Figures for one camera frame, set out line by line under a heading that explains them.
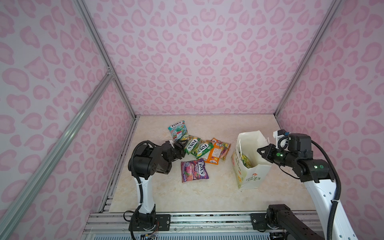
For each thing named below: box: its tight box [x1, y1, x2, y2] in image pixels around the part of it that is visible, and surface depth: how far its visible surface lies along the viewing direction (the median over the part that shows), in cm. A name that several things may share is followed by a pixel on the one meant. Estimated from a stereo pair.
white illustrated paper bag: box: [231, 130, 272, 190], surface depth 78 cm
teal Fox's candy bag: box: [168, 120, 188, 141], surface depth 109 cm
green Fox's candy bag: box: [191, 140, 214, 160], surface depth 97 cm
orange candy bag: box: [203, 138, 231, 165], surface depth 97 cm
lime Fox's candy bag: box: [180, 135, 201, 155], surface depth 99 cm
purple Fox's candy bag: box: [181, 158, 210, 183], surface depth 90 cm
